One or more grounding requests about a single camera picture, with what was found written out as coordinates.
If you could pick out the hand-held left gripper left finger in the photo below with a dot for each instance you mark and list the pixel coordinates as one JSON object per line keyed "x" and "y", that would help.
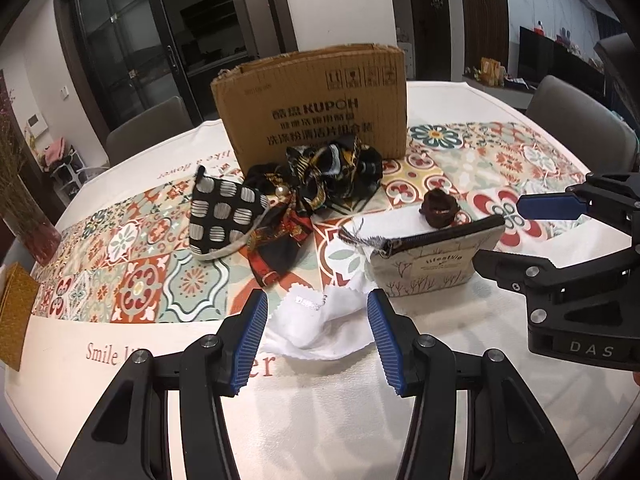
{"x": 250, "y": 345}

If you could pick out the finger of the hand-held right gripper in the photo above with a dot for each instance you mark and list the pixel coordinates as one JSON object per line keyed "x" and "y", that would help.
{"x": 505, "y": 265}
{"x": 547, "y": 206}

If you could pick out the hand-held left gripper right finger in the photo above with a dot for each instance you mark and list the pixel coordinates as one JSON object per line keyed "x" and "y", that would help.
{"x": 387, "y": 345}

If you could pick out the beige canvas zipper pouch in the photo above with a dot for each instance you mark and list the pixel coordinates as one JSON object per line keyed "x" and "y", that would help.
{"x": 435, "y": 265}

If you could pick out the white cleaning cloth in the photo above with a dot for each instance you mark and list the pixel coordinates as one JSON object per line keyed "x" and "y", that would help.
{"x": 320, "y": 320}

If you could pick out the brown scrunchie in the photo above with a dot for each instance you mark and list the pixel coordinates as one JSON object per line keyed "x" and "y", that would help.
{"x": 437, "y": 210}

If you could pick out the red and black patterned scarf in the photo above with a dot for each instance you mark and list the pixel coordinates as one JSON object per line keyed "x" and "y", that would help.
{"x": 272, "y": 240}

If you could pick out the black pouch with striped dots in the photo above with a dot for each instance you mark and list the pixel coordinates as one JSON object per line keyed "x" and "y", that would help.
{"x": 225, "y": 215}

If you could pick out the brown cardboard box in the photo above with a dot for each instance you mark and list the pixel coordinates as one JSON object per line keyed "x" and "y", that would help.
{"x": 310, "y": 110}

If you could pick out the grey dining chair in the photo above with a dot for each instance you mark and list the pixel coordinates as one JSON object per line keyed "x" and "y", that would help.
{"x": 150, "y": 130}
{"x": 575, "y": 115}

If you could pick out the white television cabinet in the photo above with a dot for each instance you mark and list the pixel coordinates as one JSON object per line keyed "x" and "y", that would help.
{"x": 492, "y": 91}

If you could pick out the black television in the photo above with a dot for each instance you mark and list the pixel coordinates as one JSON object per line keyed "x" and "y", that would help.
{"x": 555, "y": 60}

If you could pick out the plush toys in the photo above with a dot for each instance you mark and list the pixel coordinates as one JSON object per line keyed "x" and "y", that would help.
{"x": 567, "y": 35}

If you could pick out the dark interior door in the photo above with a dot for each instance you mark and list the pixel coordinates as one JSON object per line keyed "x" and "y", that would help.
{"x": 430, "y": 15}

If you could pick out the woven tissue box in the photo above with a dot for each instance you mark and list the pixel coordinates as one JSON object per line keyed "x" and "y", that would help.
{"x": 15, "y": 310}

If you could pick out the glass vase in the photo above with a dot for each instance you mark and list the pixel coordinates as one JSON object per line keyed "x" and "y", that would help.
{"x": 35, "y": 232}

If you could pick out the shoe rack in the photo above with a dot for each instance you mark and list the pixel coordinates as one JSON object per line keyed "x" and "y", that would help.
{"x": 62, "y": 160}

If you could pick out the dark sliding glass door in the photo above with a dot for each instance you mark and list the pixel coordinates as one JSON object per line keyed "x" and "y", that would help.
{"x": 140, "y": 45}

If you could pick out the white wall intercom panel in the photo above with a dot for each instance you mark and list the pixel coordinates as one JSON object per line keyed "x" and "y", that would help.
{"x": 36, "y": 123}

